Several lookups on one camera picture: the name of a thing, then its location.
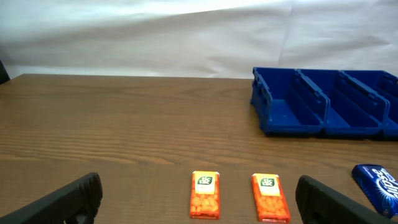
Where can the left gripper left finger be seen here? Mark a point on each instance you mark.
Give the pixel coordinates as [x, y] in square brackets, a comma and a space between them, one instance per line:
[74, 202]

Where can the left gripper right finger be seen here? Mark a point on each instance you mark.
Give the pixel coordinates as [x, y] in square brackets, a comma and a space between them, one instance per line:
[323, 205]

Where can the orange candy box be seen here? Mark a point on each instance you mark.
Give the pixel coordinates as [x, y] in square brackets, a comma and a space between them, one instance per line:
[272, 205]
[205, 202]

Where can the blue candy pack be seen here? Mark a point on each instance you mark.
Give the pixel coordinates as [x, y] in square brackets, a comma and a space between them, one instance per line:
[379, 186]

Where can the blue tray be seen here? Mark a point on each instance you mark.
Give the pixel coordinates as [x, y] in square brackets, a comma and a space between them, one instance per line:
[289, 115]

